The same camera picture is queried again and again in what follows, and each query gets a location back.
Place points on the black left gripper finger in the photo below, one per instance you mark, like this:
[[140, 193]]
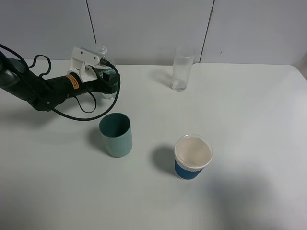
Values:
[[110, 79]]

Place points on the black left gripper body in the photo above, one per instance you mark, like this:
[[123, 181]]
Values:
[[70, 85]]

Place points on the clear bottle green label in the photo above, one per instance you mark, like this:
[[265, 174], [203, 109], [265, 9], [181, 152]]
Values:
[[108, 92]]

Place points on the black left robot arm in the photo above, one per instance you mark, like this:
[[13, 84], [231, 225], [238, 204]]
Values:
[[17, 79]]

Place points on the teal plastic cup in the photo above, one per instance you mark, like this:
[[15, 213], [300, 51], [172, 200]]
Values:
[[115, 129]]

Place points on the blue paper cup with lid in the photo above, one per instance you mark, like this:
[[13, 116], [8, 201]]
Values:
[[191, 153]]

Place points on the tall clear drinking glass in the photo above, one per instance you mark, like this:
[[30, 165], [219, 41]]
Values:
[[183, 61]]

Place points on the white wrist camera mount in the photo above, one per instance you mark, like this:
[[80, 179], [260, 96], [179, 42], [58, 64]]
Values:
[[82, 63]]

